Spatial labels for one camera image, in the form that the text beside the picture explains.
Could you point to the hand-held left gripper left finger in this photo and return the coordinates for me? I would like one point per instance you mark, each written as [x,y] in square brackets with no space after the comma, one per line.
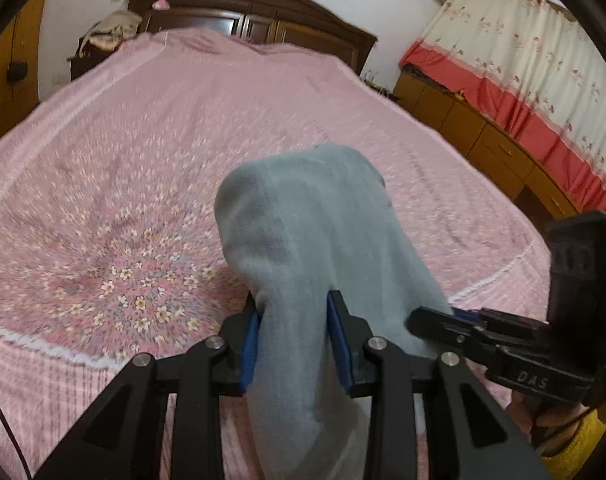
[250,355]

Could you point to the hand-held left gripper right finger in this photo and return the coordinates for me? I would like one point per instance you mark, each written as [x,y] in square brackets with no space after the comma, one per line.
[339,350]

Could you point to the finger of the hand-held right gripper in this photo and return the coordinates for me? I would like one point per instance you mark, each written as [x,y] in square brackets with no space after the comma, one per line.
[513,324]
[443,330]

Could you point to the grey pants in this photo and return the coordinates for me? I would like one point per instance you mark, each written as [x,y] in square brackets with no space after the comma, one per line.
[308,235]

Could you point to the person's right forearm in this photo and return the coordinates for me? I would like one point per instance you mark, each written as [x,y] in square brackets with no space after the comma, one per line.
[583,445]

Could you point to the person's right hand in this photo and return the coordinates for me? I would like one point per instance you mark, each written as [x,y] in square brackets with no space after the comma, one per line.
[553,422]

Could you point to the wooden low cabinet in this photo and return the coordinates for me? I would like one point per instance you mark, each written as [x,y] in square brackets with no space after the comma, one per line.
[483,135]

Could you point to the pink floral bedspread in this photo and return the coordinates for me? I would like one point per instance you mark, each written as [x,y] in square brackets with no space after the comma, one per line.
[133,160]

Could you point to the floral curtain with red band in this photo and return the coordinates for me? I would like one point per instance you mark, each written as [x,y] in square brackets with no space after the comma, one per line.
[508,60]

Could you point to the dark wooden nightstand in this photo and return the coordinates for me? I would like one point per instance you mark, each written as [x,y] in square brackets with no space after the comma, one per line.
[83,67]

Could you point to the dark wooden headboard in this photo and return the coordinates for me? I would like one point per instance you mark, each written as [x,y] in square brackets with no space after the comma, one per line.
[263,15]

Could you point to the wooden wardrobe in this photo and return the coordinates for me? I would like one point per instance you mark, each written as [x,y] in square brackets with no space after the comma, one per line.
[3,105]

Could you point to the pile of clothes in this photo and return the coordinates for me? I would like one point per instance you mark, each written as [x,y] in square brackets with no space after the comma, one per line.
[110,27]

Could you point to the small pink item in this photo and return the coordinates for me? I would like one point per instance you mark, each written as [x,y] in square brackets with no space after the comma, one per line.
[159,4]

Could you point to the white wall switch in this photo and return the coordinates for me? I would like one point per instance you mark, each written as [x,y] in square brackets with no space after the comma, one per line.
[59,78]

